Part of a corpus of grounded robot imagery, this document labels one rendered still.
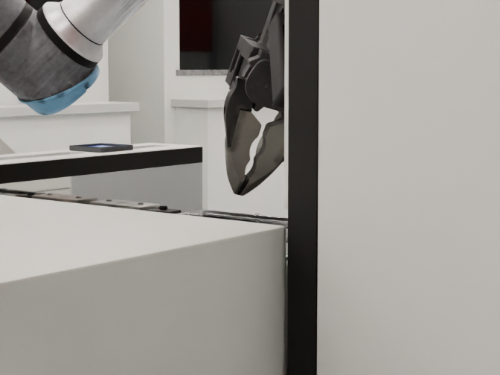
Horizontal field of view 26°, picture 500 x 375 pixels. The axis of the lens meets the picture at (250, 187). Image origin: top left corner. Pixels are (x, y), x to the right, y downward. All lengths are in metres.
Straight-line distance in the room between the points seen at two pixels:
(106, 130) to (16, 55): 3.39
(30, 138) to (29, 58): 3.08
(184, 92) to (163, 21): 0.39
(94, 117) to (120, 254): 4.37
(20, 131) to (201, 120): 1.22
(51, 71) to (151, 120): 4.06
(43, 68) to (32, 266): 1.08
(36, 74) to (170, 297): 1.05
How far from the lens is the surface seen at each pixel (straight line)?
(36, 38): 1.61
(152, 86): 5.65
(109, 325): 0.56
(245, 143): 1.09
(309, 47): 0.65
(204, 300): 0.61
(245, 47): 1.11
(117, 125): 5.04
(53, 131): 4.77
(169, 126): 5.63
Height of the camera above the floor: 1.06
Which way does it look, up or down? 6 degrees down
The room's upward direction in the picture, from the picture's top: straight up
